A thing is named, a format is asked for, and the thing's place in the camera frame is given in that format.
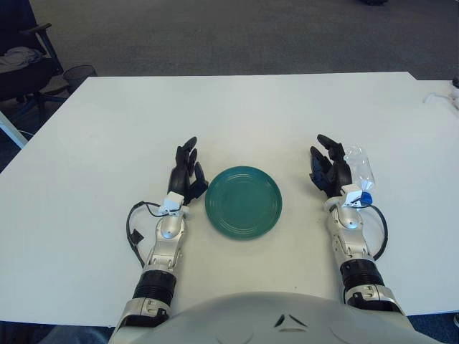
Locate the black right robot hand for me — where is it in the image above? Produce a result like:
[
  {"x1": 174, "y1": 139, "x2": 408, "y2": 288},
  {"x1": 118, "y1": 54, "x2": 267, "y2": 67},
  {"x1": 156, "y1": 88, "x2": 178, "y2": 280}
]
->
[{"x1": 308, "y1": 133, "x2": 353, "y2": 198}]

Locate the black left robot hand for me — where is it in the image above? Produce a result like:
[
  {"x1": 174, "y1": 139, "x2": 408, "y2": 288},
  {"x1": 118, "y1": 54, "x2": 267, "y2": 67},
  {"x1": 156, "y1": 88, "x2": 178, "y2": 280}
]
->
[{"x1": 166, "y1": 135, "x2": 210, "y2": 206}]

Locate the clear bottle with blue cap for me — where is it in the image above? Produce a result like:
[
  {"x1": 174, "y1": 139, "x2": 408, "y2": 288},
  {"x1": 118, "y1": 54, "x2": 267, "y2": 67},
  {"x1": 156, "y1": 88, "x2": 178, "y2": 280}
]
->
[{"x1": 343, "y1": 145, "x2": 376, "y2": 207}]

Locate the green round plate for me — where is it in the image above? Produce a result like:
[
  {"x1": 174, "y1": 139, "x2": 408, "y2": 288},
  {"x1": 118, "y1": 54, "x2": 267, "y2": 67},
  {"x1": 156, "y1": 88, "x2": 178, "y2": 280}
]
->
[{"x1": 204, "y1": 165, "x2": 283, "y2": 240}]

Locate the white right wrist connector box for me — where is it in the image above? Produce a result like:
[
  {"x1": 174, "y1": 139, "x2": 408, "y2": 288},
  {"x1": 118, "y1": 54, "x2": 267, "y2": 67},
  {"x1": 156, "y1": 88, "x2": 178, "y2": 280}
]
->
[{"x1": 340, "y1": 184, "x2": 363, "y2": 209}]

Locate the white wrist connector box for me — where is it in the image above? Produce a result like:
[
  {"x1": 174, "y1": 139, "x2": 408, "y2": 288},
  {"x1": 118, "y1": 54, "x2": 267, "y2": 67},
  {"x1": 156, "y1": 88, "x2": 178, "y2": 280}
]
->
[
  {"x1": 340, "y1": 184, "x2": 363, "y2": 209},
  {"x1": 159, "y1": 192, "x2": 186, "y2": 217}
]

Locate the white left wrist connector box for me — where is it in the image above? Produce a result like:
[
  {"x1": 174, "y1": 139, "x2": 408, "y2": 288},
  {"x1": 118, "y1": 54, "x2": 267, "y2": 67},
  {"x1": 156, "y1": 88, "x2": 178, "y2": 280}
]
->
[{"x1": 159, "y1": 192, "x2": 186, "y2": 217}]

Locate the grey robot torso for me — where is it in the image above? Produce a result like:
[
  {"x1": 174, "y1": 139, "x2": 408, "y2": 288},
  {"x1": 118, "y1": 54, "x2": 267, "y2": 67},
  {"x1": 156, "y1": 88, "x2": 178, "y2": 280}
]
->
[{"x1": 110, "y1": 292, "x2": 459, "y2": 344}]

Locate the white furniture panel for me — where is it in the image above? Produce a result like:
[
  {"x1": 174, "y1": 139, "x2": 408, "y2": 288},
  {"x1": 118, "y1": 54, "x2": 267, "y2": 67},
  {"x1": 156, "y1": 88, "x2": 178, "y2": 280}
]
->
[{"x1": 0, "y1": 110, "x2": 29, "y2": 148}]

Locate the black office chair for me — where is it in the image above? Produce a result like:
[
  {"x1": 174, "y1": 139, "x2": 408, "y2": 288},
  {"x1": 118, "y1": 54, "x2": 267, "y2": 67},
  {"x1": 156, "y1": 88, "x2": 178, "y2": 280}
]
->
[{"x1": 0, "y1": 0, "x2": 69, "y2": 115}]

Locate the grey cloth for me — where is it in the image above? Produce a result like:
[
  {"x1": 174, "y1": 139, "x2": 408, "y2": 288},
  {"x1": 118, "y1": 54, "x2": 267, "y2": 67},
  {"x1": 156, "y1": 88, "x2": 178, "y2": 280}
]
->
[{"x1": 0, "y1": 46, "x2": 44, "y2": 70}]

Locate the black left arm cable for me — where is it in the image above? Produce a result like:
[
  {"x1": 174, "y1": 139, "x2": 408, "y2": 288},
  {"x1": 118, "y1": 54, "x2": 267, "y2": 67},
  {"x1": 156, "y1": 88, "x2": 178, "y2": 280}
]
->
[{"x1": 125, "y1": 200, "x2": 162, "y2": 268}]

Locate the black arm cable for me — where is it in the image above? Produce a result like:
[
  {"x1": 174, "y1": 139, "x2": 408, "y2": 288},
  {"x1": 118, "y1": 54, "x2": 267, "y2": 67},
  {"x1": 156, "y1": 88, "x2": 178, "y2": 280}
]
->
[
  {"x1": 125, "y1": 200, "x2": 162, "y2": 268},
  {"x1": 358, "y1": 204, "x2": 389, "y2": 262}
]

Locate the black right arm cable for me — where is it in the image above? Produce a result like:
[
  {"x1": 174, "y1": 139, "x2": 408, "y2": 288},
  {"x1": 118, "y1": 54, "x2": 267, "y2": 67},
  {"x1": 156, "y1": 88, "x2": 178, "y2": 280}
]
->
[{"x1": 358, "y1": 204, "x2": 389, "y2": 262}]

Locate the black wire mesh bin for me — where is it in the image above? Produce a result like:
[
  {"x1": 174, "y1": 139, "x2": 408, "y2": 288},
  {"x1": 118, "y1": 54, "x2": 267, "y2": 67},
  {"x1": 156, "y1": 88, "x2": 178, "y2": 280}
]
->
[{"x1": 62, "y1": 64, "x2": 98, "y2": 92}]

